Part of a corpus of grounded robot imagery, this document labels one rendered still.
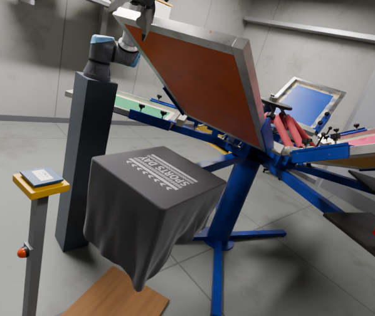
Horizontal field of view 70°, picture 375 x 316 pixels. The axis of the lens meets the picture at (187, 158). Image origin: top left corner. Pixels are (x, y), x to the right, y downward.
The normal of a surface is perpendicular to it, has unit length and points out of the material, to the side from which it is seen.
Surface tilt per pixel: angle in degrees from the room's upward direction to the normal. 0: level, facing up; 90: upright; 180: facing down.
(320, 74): 90
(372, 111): 90
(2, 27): 90
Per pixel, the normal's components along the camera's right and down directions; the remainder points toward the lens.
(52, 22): 0.63, 0.45
